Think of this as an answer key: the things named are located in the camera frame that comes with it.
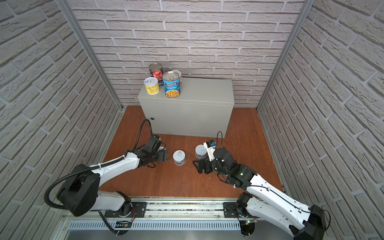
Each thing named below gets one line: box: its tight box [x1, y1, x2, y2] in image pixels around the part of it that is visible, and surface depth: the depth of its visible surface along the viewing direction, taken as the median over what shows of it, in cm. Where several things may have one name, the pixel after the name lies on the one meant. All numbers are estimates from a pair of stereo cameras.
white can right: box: [195, 144, 207, 160], surface depth 91 cm
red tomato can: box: [149, 63, 164, 86], surface depth 79 cm
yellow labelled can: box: [143, 77, 160, 95], surface depth 78 cm
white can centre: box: [173, 149, 186, 166], surface depth 89 cm
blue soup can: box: [162, 71, 181, 98], surface depth 74 cm
